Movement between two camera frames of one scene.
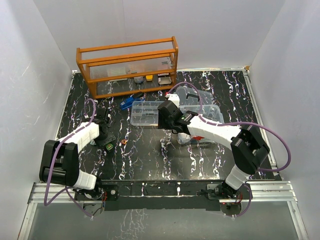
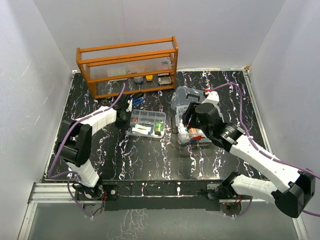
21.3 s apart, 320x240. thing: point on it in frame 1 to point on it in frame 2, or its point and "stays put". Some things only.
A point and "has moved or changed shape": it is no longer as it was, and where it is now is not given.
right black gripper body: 165,124 to 194,122
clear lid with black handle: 188,96 stays put
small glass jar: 138,79 stays put
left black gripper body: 105,138 to 124,124
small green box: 109,146 to 158,128
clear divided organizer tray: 145,113 has moved or changed shape
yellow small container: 149,78 stays put
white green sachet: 93,142 to 141,129
